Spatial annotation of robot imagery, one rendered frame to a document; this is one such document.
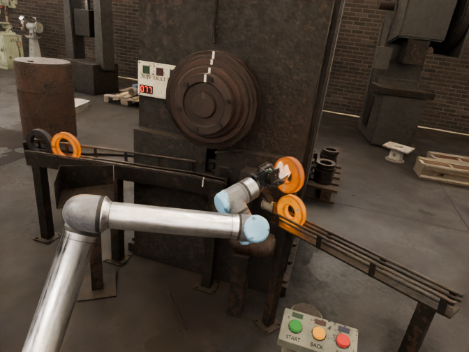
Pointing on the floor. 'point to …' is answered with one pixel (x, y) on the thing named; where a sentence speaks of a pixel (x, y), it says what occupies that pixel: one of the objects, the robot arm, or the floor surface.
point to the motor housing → (236, 296)
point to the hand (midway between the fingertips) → (289, 170)
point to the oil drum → (45, 95)
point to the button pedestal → (287, 338)
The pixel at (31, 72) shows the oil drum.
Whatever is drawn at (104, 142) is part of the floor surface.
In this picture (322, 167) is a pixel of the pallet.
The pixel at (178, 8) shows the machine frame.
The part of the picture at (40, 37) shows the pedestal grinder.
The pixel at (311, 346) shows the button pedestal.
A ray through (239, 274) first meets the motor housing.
